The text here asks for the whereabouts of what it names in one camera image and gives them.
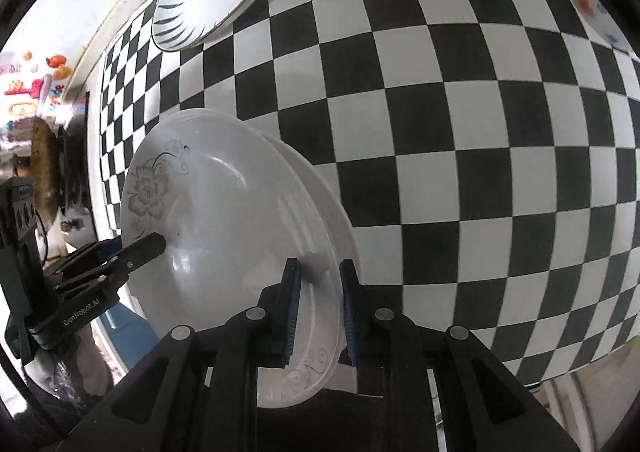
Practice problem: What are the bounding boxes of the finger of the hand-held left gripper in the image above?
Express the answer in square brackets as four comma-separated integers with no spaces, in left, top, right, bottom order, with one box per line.
[52,233,167,293]
[42,238,124,283]

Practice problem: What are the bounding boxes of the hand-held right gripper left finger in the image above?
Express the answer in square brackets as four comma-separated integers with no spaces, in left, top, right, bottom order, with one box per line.
[60,258,303,452]

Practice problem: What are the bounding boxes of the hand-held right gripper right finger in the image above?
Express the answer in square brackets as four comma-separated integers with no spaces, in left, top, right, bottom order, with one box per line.
[339,259,588,452]

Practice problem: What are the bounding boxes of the white plate with grey flower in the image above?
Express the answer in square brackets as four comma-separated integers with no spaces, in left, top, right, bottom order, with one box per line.
[120,108,346,409]

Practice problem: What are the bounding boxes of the plain white plate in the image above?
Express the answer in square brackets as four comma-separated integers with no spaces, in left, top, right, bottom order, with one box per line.
[257,132,360,368]

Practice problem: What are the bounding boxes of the black and white checkered tablecloth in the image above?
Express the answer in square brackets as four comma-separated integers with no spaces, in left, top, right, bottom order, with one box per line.
[99,0,640,385]

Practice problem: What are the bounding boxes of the white plate orange blue dots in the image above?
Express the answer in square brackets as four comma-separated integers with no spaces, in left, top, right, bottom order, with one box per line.
[564,0,633,55]

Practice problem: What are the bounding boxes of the colourful wall poster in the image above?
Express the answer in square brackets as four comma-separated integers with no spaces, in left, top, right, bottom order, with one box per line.
[0,49,71,147]

